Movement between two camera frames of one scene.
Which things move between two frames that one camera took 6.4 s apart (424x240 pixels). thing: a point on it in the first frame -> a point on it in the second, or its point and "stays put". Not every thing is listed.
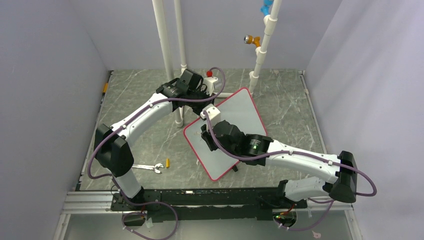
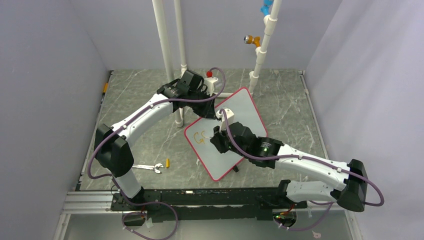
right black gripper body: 210,140 -> 224,143
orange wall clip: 105,87 stays put
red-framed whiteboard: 241,110 stays put
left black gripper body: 197,106 stays put
